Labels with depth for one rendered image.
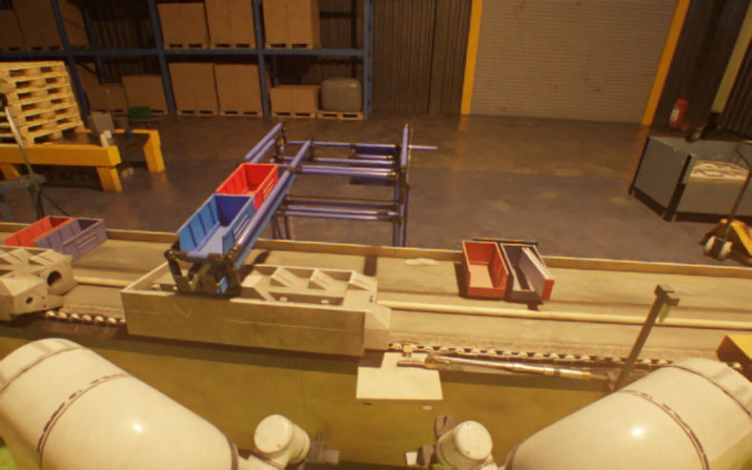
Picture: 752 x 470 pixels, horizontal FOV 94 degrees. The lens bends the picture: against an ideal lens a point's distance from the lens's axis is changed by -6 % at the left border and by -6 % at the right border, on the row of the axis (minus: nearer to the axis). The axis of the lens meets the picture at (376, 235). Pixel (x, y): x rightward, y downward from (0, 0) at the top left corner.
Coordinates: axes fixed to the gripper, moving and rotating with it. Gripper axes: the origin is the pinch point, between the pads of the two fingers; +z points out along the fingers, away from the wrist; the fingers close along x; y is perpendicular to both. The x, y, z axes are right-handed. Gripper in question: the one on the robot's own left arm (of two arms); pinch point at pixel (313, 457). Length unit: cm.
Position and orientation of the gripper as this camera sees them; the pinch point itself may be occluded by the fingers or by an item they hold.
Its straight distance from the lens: 130.2
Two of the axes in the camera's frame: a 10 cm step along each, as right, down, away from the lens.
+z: 1.6, 6.3, 7.6
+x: -9.8, 0.0, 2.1
